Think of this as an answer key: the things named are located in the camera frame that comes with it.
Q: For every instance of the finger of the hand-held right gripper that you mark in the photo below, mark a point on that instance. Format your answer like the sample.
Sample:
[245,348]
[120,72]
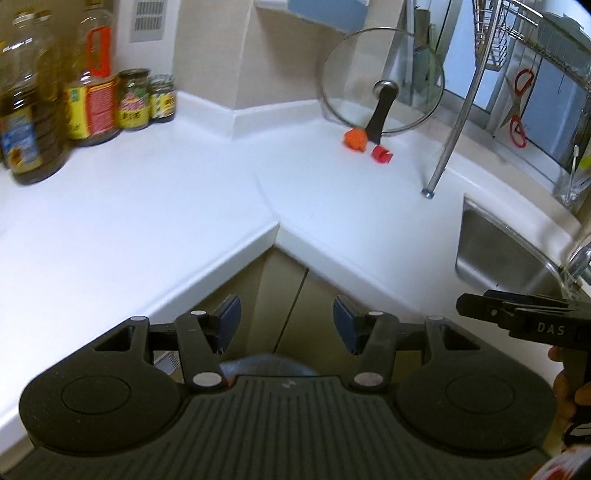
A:
[531,300]
[475,305]

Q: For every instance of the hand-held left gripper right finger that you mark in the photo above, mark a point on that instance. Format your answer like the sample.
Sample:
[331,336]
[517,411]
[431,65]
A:
[345,323]

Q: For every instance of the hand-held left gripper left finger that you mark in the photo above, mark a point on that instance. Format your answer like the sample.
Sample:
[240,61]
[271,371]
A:
[231,321]

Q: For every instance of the white mesh waste bin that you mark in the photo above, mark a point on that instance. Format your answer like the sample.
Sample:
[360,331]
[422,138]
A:
[268,362]

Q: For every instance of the clear blue bin liner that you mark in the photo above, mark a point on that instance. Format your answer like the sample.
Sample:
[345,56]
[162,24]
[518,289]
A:
[286,364]

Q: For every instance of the person's right hand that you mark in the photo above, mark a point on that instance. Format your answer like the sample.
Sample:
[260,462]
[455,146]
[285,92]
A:
[562,392]

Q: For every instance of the beige corner cabinet panel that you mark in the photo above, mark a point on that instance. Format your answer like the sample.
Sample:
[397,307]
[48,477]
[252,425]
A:
[316,304]

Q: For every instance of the stainless steel sink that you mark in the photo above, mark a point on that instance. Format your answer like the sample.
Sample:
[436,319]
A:
[503,249]

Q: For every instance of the chrome faucet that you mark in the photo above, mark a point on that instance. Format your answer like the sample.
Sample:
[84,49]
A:
[579,263]

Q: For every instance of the clear glass cup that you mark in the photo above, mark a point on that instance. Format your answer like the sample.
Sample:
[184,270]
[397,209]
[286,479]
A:
[565,191]

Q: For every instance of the red and white clothing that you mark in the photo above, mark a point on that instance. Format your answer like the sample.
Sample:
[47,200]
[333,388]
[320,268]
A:
[568,470]

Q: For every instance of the white toothbrush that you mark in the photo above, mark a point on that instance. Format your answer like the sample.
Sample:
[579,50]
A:
[575,157]

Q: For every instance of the steel dish rack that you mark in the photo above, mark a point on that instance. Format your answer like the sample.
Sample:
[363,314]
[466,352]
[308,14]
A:
[450,138]

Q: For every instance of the small red plastic cup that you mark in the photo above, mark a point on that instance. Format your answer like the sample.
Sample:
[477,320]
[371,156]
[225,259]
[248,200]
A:
[382,154]

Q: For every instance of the orange vegetable piece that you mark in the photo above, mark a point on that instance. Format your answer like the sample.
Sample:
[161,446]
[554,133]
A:
[354,140]

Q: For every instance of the glass jar yellow label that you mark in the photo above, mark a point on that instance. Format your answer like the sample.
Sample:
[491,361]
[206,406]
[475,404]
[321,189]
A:
[162,104]

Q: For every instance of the green label jars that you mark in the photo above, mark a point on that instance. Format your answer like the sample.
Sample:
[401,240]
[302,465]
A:
[134,108]

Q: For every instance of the dark oil bottle blue label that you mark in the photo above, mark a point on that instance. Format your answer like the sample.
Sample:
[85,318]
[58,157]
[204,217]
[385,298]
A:
[27,138]

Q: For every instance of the white wall vent grille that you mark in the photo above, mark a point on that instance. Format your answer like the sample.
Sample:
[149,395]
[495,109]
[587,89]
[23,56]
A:
[147,21]

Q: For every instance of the blue wall cabinet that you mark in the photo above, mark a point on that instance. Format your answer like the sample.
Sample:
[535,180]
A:
[323,9]

